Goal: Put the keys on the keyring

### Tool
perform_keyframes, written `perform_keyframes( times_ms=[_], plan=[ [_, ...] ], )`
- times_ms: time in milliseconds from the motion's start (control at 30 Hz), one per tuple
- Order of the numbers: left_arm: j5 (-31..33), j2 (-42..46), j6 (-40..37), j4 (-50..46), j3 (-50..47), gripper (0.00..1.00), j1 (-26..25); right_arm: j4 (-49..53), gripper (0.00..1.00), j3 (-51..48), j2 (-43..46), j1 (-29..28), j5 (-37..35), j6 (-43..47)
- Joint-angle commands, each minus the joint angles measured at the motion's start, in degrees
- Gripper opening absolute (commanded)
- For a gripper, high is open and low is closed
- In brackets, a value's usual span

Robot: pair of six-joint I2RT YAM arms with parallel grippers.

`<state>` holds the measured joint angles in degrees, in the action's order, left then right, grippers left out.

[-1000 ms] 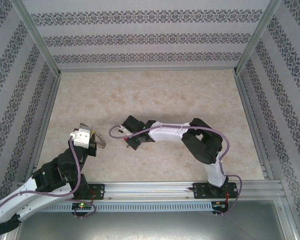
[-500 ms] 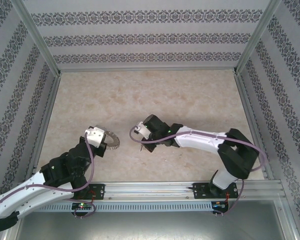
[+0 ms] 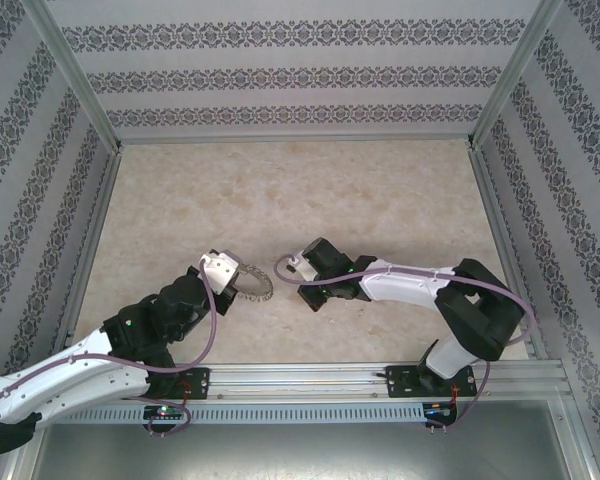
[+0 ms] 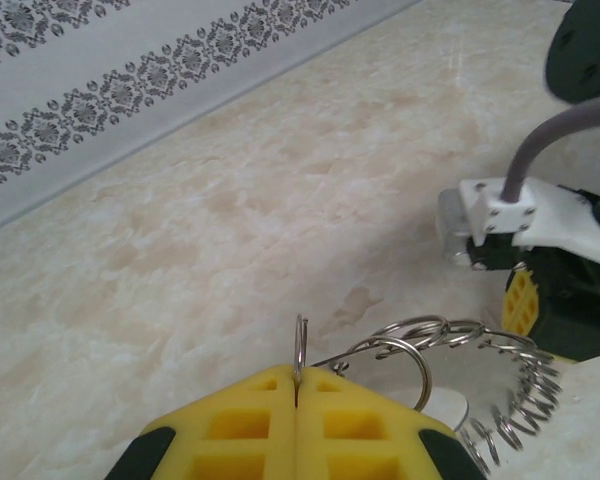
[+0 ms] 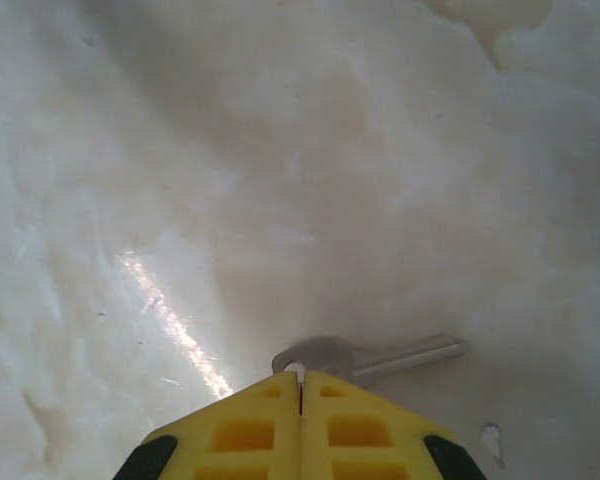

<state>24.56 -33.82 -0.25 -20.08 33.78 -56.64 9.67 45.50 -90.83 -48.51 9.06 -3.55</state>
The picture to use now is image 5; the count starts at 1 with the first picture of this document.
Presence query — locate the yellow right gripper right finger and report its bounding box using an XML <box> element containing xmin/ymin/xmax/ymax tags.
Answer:
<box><xmin>299</xmin><ymin>370</ymin><xmax>487</xmax><ymax>480</ymax></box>

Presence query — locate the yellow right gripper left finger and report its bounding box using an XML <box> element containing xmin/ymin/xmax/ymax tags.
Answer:
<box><xmin>122</xmin><ymin>370</ymin><xmax>302</xmax><ymax>480</ymax></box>

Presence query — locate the silver key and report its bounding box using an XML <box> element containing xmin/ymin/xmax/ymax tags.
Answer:
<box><xmin>271</xmin><ymin>333</ymin><xmax>467</xmax><ymax>389</ymax></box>

